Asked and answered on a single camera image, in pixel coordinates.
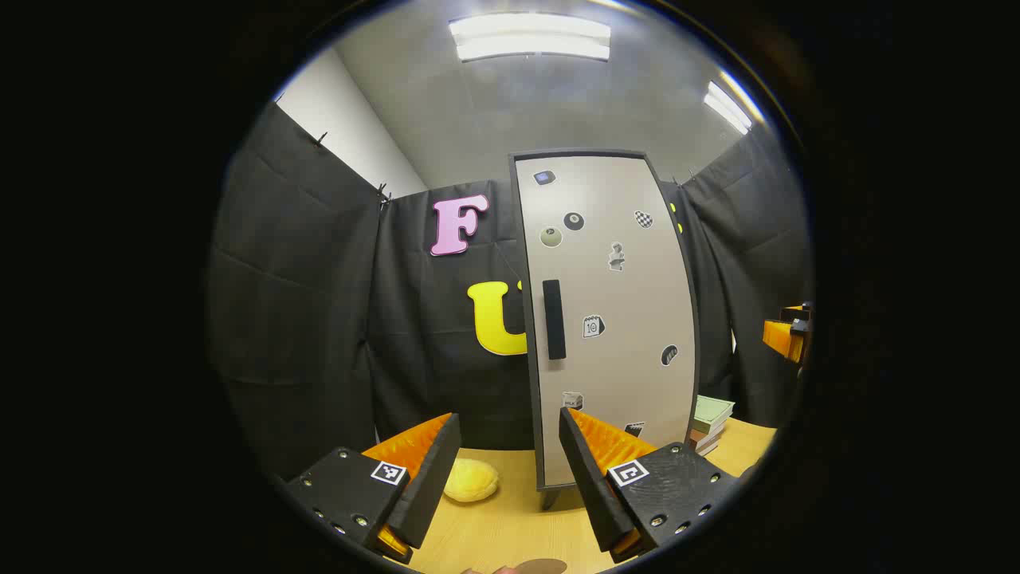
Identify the black binder clip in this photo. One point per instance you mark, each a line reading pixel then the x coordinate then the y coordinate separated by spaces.
pixel 383 195
pixel 320 139

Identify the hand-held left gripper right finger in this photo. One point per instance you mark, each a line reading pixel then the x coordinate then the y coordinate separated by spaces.
pixel 586 470

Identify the large ceiling light panel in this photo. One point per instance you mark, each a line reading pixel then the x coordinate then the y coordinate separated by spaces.
pixel 530 36

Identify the beige cabinet door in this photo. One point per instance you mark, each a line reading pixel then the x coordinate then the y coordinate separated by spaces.
pixel 629 303

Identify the green book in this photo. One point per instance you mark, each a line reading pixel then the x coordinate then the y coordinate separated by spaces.
pixel 713 412

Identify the narrow ceiling light panel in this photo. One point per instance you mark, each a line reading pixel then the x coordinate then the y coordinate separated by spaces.
pixel 727 108

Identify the dark brown book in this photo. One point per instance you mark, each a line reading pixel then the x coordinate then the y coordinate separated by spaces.
pixel 706 449

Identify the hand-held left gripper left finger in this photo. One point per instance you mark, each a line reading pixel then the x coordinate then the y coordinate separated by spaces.
pixel 434 470

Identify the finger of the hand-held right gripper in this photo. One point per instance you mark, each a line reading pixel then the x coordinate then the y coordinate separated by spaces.
pixel 781 339

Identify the dark grey cabinet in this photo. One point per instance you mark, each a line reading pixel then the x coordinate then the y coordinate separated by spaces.
pixel 550 497

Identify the yellow round sponge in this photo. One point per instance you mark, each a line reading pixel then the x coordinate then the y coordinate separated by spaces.
pixel 470 480

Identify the black backdrop cloth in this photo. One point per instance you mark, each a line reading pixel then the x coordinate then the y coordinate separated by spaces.
pixel 319 319

